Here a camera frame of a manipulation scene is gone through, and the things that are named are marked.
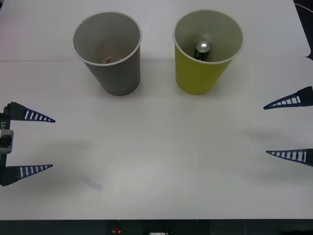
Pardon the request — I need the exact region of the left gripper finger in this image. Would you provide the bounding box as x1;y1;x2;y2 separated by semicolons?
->
0;164;54;187
9;102;56;123

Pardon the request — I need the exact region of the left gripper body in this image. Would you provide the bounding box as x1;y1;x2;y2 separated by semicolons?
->
0;103;13;186

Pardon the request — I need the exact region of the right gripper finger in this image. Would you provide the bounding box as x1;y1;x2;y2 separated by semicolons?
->
266;148;313;168
263;86;313;110

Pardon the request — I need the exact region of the silver drink can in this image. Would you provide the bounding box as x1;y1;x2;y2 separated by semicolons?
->
194;41;212;62

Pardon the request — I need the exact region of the plastic bottle with orange label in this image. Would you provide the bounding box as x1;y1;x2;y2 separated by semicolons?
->
102;56;124;65

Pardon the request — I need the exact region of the grey plastic waste bin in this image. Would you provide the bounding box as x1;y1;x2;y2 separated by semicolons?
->
71;11;143;96

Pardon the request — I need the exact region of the yellow-green plastic waste bin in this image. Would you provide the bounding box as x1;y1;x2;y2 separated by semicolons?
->
172;9;245;95

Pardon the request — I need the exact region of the white cable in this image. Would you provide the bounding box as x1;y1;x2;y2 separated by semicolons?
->
294;2;313;12

